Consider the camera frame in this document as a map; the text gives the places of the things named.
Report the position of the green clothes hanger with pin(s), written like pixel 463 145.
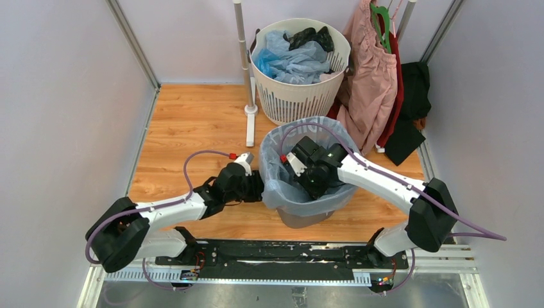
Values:
pixel 380 18

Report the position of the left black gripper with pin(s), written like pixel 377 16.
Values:
pixel 257 187

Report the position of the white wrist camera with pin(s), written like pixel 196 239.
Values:
pixel 245 160
pixel 294 163

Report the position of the white rack base foot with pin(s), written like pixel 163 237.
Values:
pixel 250 114

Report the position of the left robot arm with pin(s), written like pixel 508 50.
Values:
pixel 129 231

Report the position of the black garment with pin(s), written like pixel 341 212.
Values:
pixel 407 136

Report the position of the grey mesh trash bin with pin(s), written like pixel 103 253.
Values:
pixel 296 222

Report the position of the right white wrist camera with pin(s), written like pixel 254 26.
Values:
pixel 294 163

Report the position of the silver clothes rack pole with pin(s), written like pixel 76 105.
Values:
pixel 242 48

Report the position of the crumpled pale blue bag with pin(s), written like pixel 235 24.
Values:
pixel 301 66

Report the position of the white slotted laundry basket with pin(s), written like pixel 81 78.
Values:
pixel 283 102

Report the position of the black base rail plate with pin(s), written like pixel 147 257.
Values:
pixel 280 260

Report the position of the pink hanging garment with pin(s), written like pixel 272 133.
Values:
pixel 369 85

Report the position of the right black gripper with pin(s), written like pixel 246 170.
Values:
pixel 315 193

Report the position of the bright blue plastic bag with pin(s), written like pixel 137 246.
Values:
pixel 263 62

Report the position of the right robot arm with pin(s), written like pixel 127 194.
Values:
pixel 429 205

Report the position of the pink plastic bag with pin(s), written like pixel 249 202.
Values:
pixel 328 76

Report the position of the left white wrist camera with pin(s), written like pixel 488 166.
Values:
pixel 245 160

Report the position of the light blue plastic bag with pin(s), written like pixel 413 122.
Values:
pixel 281 192

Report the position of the black plastic bag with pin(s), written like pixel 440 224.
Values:
pixel 322 37

